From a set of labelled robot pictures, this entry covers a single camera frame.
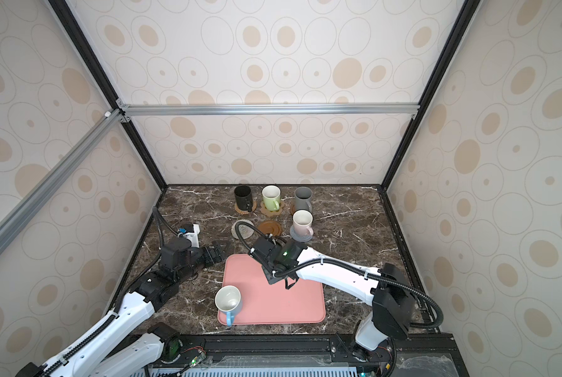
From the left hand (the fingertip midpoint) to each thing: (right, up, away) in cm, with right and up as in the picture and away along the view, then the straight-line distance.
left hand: (226, 243), depth 77 cm
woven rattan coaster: (0, +9, +32) cm, 33 cm away
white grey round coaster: (+2, +2, +26) cm, 26 cm away
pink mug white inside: (+27, +6, +22) cm, 35 cm away
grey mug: (+27, +15, +23) cm, 39 cm away
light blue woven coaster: (+25, -1, +22) cm, 33 cm away
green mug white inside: (+14, +16, +26) cm, 33 cm away
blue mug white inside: (0, -20, +4) cm, 21 cm away
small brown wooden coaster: (+13, +3, +26) cm, 29 cm away
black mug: (+1, +17, +26) cm, 31 cm away
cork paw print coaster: (+13, +9, +32) cm, 36 cm away
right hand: (+17, -10, +3) cm, 19 cm away
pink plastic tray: (+13, -22, +6) cm, 26 cm away
